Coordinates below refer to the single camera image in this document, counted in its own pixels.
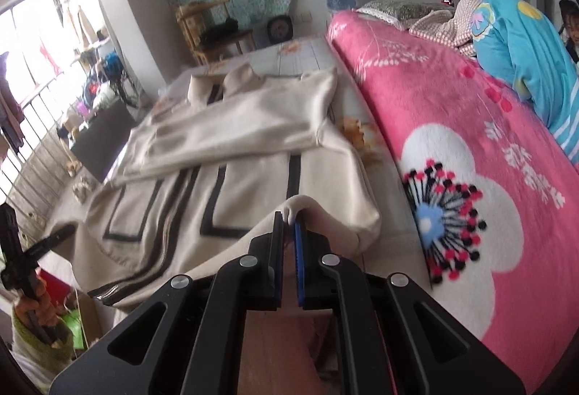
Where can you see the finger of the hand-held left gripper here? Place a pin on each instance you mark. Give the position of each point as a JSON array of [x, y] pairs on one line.
[[49, 241], [10, 241]]

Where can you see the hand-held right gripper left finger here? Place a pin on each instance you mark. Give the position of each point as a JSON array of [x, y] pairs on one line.
[[267, 259]]

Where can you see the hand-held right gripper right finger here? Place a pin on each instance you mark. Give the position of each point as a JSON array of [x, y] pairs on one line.
[[298, 268]]

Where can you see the cream zip jacket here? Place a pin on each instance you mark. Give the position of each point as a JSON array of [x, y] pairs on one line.
[[253, 114]]

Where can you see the pile of clothes and bags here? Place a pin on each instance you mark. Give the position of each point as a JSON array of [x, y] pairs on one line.
[[102, 80]]

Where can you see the person's left hand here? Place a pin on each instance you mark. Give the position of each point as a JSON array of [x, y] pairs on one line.
[[45, 309]]

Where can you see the red paper bag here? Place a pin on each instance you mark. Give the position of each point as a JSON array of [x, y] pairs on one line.
[[64, 286]]

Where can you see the green fuzzy sleeve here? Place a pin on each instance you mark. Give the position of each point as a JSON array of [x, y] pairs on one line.
[[27, 331]]

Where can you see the green paper bag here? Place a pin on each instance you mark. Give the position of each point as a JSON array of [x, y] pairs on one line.
[[72, 327]]

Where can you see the metal window railing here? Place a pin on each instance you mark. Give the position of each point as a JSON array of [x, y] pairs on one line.
[[27, 177]]

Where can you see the brown paper bag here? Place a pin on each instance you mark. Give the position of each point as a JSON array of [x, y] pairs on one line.
[[90, 318]]

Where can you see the pair of beige slippers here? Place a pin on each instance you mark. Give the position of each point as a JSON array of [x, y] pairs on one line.
[[73, 168]]

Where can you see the black cabinet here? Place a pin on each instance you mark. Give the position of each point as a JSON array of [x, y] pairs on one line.
[[104, 137]]

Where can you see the dark hanging garment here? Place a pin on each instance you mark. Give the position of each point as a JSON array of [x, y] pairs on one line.
[[11, 105]]

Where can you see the pink hanging garment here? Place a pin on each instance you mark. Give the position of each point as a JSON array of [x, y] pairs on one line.
[[49, 55]]

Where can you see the pink flower blanket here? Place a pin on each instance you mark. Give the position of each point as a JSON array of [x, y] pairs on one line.
[[429, 96]]

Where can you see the black bag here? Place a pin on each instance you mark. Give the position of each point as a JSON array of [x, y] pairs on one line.
[[221, 33]]

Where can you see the wooden chair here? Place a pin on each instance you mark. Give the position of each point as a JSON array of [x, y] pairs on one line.
[[190, 21]]

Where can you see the grey lace pillow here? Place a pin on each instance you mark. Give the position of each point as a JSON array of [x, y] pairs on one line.
[[398, 10]]

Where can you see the pink checked cloth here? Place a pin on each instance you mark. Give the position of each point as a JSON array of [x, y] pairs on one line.
[[452, 24]]

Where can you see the blue cartoon quilt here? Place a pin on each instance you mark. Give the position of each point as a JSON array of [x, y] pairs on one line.
[[511, 42]]

